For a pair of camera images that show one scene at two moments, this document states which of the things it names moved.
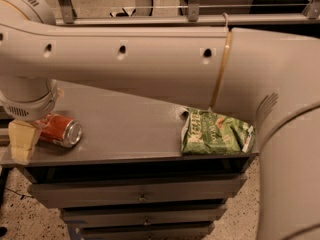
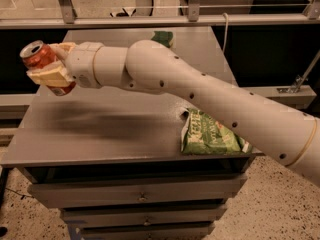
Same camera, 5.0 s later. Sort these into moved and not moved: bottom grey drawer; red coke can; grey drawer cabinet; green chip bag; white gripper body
Moved: red coke can; white gripper body
Not moved: bottom grey drawer; grey drawer cabinet; green chip bag
